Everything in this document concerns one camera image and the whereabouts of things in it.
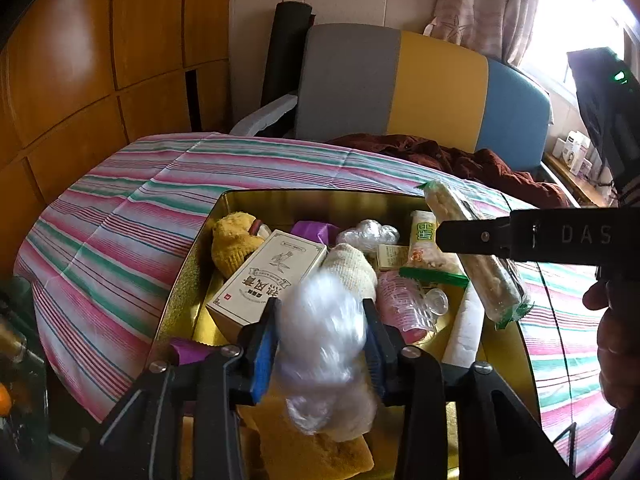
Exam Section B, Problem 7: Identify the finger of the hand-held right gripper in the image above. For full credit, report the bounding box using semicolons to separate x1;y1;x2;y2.
436;215;512;261

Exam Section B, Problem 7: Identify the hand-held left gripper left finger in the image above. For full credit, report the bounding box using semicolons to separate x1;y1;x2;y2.
65;305;278;480

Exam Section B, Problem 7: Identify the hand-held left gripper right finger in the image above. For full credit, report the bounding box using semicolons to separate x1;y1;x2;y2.
362;299;576;480

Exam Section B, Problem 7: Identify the orange cracker snack packet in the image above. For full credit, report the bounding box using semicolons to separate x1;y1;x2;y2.
422;180;533;331

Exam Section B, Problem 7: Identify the yellow label snack packet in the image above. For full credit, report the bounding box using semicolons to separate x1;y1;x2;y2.
400;210;468;286

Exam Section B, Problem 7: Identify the white stuffed clear plastic bag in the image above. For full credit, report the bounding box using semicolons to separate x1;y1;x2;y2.
275;270;378;436
336;219;401;256

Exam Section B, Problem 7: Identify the purple wrapper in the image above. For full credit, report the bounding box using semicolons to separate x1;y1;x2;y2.
169;337;213;368
291;220;341;248

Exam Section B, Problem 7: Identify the white printed carton box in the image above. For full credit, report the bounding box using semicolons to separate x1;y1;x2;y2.
206;230;328;343

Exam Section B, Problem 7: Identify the white foam block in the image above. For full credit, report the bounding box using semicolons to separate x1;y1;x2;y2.
440;282;486;366

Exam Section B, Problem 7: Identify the beige knitted sock roll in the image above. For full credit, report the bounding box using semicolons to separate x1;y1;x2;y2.
320;242;378;306

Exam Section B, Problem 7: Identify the yellow sponge cloth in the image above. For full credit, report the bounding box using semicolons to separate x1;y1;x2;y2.
237;405;376;480

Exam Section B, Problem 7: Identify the yellow knitted sock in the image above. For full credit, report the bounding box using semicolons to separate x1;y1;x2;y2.
211;212;266;278

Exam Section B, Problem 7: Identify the dark red and gold box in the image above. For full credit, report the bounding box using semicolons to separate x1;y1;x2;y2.
147;189;543;480

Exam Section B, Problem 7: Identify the person's right hand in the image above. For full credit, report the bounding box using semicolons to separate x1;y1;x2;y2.
582;280;638;408

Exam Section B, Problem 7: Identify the pink ribbed plastic item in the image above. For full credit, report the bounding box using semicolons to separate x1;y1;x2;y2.
376;270;451;346

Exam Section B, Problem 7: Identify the dark red blanket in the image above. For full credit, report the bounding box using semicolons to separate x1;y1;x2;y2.
325;132;571;208

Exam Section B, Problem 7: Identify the white box with round print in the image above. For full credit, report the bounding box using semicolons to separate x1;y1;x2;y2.
554;141;581;167

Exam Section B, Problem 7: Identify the small cream printed box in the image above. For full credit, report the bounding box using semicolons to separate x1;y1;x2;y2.
375;244;413;273

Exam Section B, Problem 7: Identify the grey yellow blue headboard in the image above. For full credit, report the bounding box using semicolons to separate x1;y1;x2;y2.
295;22;553;171

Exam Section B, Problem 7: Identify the striped bed sheet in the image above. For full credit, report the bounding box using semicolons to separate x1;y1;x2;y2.
14;132;621;476

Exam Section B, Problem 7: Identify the window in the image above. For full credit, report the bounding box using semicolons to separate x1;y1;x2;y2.
520;0;626;96

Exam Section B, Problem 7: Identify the pale patterned curtain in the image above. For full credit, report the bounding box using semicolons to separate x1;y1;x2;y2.
425;0;543;68

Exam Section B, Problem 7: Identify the glass side table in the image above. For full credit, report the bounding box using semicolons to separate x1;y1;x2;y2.
0;275;91;480

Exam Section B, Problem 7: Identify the black rolled mat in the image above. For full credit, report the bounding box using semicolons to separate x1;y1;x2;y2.
261;1;313;111

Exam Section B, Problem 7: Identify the wooden wardrobe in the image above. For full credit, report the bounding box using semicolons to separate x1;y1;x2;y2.
0;0;233;241

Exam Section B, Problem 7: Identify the white bed rail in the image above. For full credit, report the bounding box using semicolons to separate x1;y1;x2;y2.
230;91;301;136

